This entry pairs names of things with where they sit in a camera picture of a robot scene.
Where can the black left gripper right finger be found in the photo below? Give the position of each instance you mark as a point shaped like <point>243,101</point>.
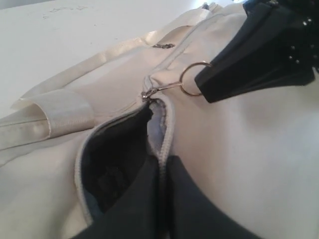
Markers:
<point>190,213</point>

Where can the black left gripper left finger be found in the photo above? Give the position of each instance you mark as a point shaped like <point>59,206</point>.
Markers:
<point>135,214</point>

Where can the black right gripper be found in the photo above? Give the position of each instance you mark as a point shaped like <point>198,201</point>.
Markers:
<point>272,52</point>

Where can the beige canvas duffel bag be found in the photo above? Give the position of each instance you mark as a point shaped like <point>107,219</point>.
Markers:
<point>78,140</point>

